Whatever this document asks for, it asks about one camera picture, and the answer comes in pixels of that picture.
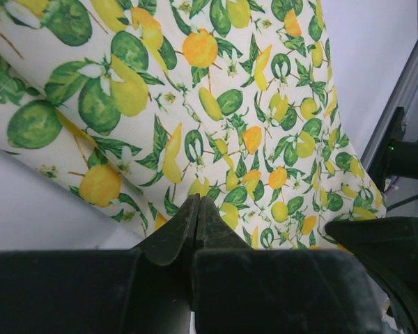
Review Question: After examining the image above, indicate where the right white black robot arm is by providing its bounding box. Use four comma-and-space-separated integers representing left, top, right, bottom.
325, 107, 418, 333

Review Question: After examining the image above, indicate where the lemon print skirt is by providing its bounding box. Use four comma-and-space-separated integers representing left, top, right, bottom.
0, 1, 386, 249

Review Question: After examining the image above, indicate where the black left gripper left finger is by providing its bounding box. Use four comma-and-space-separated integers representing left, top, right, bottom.
0, 195, 199, 333

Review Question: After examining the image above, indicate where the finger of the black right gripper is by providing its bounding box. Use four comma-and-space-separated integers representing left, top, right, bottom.
325, 216, 418, 333

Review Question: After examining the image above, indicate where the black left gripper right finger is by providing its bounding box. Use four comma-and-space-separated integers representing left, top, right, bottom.
192, 198, 382, 333

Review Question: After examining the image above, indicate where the aluminium front rail frame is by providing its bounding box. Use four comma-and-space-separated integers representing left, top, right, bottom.
361, 39, 418, 175

